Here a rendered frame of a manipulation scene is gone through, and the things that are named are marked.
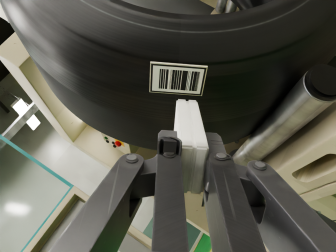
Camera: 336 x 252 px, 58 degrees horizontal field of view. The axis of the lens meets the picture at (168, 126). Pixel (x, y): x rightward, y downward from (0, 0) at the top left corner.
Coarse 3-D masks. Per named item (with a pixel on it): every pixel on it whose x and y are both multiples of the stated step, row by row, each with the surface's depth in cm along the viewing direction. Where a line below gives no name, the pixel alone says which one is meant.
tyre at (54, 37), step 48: (0, 0) 40; (48, 0) 34; (96, 0) 34; (240, 0) 71; (288, 0) 35; (48, 48) 36; (96, 48) 34; (144, 48) 33; (192, 48) 33; (240, 48) 33; (288, 48) 35; (96, 96) 38; (144, 96) 35; (192, 96) 35; (240, 96) 36; (144, 144) 50
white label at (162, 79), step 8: (152, 64) 31; (160, 64) 31; (168, 64) 31; (176, 64) 31; (184, 64) 31; (192, 64) 32; (152, 72) 32; (160, 72) 32; (168, 72) 32; (176, 72) 32; (184, 72) 32; (192, 72) 32; (200, 72) 32; (152, 80) 33; (160, 80) 33; (168, 80) 33; (176, 80) 33; (184, 80) 33; (192, 80) 33; (200, 80) 33; (152, 88) 34; (160, 88) 34; (168, 88) 34; (176, 88) 34; (184, 88) 34; (192, 88) 34; (200, 88) 34
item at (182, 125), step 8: (176, 104) 21; (184, 104) 21; (176, 112) 20; (184, 112) 19; (176, 120) 20; (184, 120) 18; (176, 128) 19; (184, 128) 17; (184, 136) 16; (192, 136) 17; (184, 144) 16; (192, 144) 16; (184, 152) 16; (192, 152) 16; (184, 160) 16; (192, 160) 16; (184, 168) 16; (184, 176) 16; (184, 184) 16; (184, 192) 17
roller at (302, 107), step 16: (320, 64) 34; (304, 80) 34; (320, 80) 33; (288, 96) 38; (304, 96) 34; (320, 96) 33; (272, 112) 43; (288, 112) 38; (304, 112) 36; (320, 112) 37; (256, 128) 50; (272, 128) 43; (288, 128) 41; (256, 144) 50; (272, 144) 47; (240, 160) 59
